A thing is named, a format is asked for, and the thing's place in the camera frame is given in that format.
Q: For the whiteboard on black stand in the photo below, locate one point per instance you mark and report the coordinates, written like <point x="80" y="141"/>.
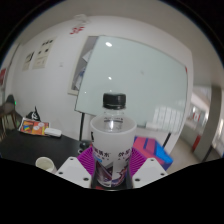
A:
<point x="140" y="80"/>

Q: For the white wall-mounted fixture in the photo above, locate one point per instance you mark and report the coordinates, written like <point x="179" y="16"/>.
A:
<point x="80" y="18"/>

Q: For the framed notice board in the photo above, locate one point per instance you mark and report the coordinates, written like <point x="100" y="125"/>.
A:
<point x="80" y="66"/>

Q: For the black and red device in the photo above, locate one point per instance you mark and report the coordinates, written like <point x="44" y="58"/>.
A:
<point x="85" y="145"/>

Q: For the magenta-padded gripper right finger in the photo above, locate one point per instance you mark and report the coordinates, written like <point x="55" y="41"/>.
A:
<point x="138" y="161"/>

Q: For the clear black-capped water bottle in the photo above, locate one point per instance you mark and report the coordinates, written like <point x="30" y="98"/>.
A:
<point x="113" y="140"/>

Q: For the dark wooden chair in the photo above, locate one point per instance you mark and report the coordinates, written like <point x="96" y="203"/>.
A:
<point x="9" y="116"/>

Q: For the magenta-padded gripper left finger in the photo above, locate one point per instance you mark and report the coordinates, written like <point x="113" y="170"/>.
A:
<point x="85" y="161"/>

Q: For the small white flat box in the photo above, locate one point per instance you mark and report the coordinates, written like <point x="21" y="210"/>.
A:
<point x="53" y="132"/>

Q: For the small white wall notice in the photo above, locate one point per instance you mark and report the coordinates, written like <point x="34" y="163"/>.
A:
<point x="28" y="60"/>

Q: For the large white wall notice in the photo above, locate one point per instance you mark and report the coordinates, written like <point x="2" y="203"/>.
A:
<point x="44" y="53"/>

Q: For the blue and white cardboard box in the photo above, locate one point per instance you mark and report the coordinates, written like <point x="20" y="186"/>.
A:
<point x="153" y="150"/>

